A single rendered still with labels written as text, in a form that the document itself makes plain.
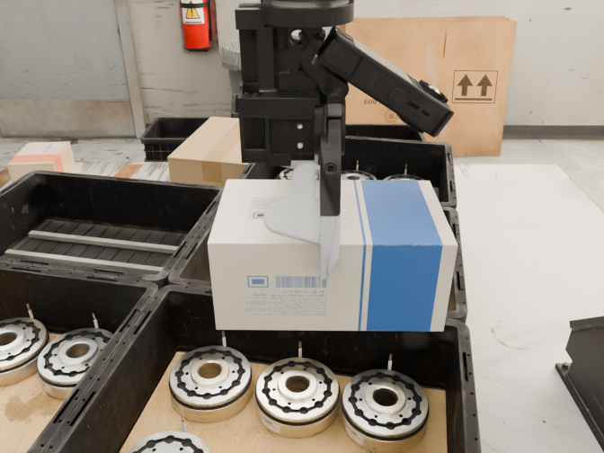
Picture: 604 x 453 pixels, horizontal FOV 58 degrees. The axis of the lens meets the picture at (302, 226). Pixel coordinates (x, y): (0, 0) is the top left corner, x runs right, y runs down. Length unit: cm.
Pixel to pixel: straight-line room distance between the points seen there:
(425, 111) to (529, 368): 66
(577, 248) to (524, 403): 53
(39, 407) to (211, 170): 71
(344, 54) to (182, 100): 345
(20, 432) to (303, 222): 47
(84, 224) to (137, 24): 273
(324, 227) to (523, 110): 366
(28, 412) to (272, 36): 56
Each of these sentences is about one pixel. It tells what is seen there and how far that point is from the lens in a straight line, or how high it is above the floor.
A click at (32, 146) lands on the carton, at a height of 77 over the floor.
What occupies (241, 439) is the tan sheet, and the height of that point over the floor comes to 83.
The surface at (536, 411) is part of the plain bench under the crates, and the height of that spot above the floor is 70.
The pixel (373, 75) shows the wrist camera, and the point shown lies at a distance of 43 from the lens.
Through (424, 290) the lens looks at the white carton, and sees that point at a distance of 47.
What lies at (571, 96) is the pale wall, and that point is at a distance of 413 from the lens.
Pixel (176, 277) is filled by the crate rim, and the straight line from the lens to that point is 77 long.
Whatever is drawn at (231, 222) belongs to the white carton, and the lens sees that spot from 47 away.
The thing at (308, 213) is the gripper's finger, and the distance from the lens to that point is 43.
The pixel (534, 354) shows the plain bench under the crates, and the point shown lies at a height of 70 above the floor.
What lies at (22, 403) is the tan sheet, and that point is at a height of 83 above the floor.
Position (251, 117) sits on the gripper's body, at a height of 123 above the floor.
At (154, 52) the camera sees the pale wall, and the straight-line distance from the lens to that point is 381.
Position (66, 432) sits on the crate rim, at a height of 93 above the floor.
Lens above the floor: 137
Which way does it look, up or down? 30 degrees down
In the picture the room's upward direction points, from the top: straight up
